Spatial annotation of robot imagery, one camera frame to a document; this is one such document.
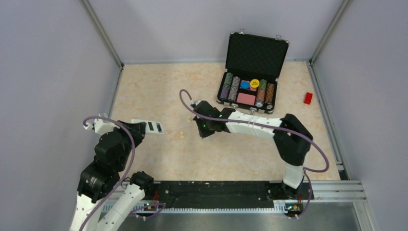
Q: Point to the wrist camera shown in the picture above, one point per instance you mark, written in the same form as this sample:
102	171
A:
100	125
195	103

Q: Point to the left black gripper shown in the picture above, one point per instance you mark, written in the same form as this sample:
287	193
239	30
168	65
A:
138	129

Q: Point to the black poker chip case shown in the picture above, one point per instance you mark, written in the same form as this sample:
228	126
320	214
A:
252	57

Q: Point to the white remote control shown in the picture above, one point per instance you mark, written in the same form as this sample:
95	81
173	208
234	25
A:
151	126

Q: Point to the red block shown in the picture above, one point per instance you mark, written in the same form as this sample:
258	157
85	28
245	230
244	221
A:
308	98

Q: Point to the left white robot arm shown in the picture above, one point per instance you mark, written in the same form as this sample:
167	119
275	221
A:
97	184

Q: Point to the red card deck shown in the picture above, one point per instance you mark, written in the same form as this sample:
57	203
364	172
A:
245	98

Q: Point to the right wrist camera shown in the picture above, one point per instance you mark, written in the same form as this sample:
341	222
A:
195	103

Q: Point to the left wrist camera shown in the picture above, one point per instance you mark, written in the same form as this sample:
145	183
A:
100	125

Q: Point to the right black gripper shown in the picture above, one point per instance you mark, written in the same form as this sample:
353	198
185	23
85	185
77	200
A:
204	133

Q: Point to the yellow dealer chip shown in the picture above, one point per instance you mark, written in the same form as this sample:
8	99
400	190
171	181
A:
254	83

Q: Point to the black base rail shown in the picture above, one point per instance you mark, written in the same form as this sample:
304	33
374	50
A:
221	197

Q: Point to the blue dealer chip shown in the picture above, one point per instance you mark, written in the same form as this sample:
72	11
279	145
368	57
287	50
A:
244	84

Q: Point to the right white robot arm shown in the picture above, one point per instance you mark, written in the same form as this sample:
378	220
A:
290	136

